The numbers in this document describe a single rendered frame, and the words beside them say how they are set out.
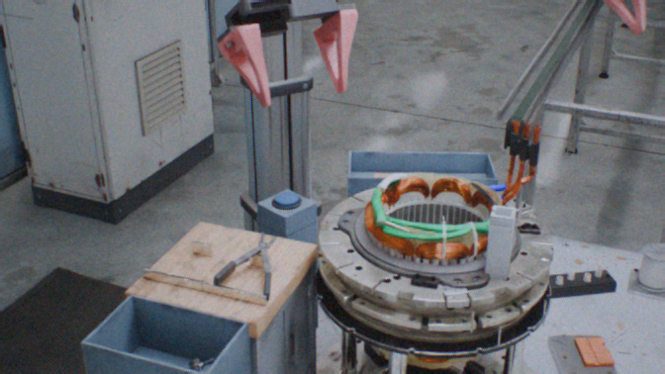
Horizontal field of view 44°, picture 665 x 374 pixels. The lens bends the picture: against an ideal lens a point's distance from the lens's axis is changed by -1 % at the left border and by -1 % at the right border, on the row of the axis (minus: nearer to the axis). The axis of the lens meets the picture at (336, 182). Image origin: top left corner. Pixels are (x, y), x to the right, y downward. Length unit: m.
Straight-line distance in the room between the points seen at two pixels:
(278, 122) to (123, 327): 0.55
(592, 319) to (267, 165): 0.65
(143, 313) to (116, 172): 2.32
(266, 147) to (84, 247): 1.94
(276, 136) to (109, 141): 1.90
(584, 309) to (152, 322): 0.83
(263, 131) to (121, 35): 1.88
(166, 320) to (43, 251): 2.32
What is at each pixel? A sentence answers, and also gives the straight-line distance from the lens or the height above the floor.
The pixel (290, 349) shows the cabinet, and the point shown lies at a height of 0.94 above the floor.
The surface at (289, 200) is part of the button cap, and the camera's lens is 1.33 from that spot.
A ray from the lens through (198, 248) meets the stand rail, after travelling 1.15.
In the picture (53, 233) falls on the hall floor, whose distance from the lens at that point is 3.50.
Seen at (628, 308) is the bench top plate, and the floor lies 0.78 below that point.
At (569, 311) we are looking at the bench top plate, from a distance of 1.58.
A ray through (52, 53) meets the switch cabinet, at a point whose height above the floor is 0.71.
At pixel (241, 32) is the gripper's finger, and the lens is 0.77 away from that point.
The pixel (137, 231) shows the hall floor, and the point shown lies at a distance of 3.42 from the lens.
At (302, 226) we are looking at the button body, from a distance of 1.34.
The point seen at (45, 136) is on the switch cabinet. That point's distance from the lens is 3.51.
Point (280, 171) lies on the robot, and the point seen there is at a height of 1.00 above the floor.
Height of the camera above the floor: 1.67
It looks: 27 degrees down
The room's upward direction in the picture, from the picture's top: straight up
